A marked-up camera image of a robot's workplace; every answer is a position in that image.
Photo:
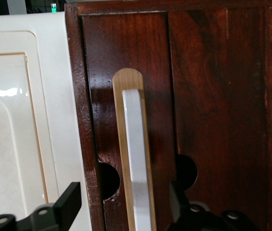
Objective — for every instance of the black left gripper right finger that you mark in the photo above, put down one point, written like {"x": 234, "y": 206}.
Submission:
{"x": 198, "y": 216}

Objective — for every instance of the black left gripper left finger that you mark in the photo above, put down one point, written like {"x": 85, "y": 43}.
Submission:
{"x": 63, "y": 204}

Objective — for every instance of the dark wooden drawer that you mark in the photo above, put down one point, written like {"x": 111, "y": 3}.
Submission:
{"x": 102, "y": 60}

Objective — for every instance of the brown wooden drawer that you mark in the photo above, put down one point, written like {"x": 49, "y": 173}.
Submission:
{"x": 222, "y": 96}

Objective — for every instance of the cream plastic box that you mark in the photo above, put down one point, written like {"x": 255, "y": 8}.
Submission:
{"x": 17, "y": 120}

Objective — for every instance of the green exit sign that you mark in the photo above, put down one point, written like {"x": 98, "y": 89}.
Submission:
{"x": 53, "y": 7}

